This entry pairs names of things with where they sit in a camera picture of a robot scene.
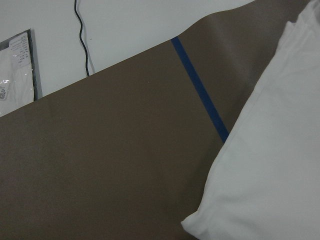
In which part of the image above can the white long-sleeve printed shirt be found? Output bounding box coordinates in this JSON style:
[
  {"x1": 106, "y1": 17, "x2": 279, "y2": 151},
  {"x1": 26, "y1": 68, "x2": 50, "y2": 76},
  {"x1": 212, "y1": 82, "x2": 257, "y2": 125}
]
[{"x1": 181, "y1": 0, "x2": 320, "y2": 240}]

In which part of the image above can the black table cable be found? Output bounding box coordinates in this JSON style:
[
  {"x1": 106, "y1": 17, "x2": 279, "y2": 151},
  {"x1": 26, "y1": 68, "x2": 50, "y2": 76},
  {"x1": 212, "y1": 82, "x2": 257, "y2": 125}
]
[{"x1": 73, "y1": 0, "x2": 91, "y2": 77}]

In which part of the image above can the clear plastic document sleeve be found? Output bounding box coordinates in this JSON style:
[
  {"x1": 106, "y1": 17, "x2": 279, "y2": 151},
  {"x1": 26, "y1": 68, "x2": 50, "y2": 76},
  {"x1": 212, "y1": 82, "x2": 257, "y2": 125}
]
[{"x1": 0, "y1": 29, "x2": 42, "y2": 117}]

